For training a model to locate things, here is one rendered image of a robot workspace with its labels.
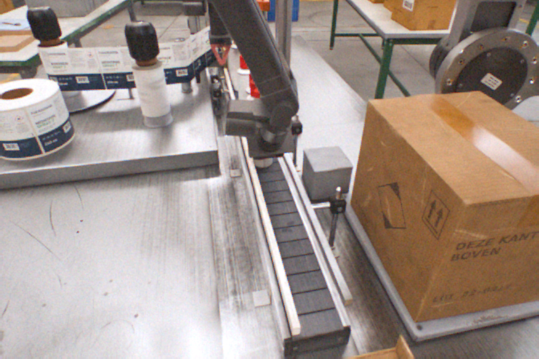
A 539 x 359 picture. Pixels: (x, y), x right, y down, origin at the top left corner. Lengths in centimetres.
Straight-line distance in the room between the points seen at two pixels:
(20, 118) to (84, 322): 55
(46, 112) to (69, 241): 36
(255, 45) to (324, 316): 44
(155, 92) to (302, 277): 67
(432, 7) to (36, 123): 230
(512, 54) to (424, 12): 182
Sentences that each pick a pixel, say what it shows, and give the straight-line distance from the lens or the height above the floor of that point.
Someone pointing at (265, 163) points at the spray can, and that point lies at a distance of 88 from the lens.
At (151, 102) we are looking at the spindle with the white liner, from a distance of 108.
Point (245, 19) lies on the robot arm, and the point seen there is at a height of 129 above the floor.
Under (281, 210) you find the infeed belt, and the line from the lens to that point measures 77.
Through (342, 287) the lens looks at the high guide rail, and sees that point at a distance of 56.
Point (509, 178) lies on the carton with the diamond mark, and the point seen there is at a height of 112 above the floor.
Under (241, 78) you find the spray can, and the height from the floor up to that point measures 103.
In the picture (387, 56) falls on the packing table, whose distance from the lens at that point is 262.
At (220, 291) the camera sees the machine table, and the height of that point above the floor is 83.
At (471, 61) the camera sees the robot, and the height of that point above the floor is 117.
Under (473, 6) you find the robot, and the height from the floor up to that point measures 126.
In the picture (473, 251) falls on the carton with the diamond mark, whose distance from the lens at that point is 58.
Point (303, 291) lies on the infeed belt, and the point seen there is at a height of 88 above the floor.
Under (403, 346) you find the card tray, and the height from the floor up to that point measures 86.
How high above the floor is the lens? 141
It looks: 35 degrees down
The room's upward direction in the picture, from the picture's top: straight up
